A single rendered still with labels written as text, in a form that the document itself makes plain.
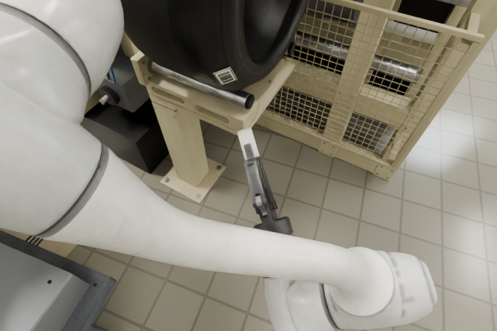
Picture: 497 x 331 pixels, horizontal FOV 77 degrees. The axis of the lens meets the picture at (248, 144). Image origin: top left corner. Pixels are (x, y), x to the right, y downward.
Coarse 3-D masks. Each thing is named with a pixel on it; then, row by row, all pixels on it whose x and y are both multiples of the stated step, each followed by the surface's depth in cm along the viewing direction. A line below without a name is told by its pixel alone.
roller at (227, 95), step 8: (152, 64) 94; (160, 72) 94; (168, 72) 93; (176, 80) 93; (184, 80) 91; (192, 80) 90; (200, 88) 90; (208, 88) 89; (216, 96) 89; (224, 96) 87; (232, 96) 86; (240, 96) 85; (248, 96) 85; (240, 104) 86; (248, 104) 85
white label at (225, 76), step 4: (228, 68) 66; (216, 72) 66; (220, 72) 67; (224, 72) 67; (228, 72) 67; (232, 72) 68; (216, 76) 68; (220, 76) 68; (224, 76) 68; (228, 76) 69; (232, 76) 69; (220, 80) 70; (224, 80) 70; (228, 80) 70; (232, 80) 71; (236, 80) 71; (220, 84) 71
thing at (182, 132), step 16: (160, 112) 130; (176, 112) 124; (160, 128) 140; (176, 128) 133; (192, 128) 140; (176, 144) 144; (192, 144) 147; (176, 160) 158; (192, 160) 154; (192, 176) 162
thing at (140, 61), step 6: (138, 54) 92; (132, 60) 91; (138, 60) 90; (144, 60) 92; (150, 60) 94; (138, 66) 92; (144, 66) 94; (138, 72) 94; (144, 72) 95; (150, 72) 97; (156, 72) 99; (138, 78) 96; (144, 78) 96; (150, 78) 97; (144, 84) 97
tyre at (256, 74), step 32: (128, 0) 60; (160, 0) 56; (192, 0) 53; (224, 0) 54; (256, 0) 102; (288, 0) 98; (128, 32) 68; (160, 32) 61; (192, 32) 57; (224, 32) 58; (256, 32) 101; (288, 32) 90; (160, 64) 76; (192, 64) 65; (224, 64) 65; (256, 64) 75
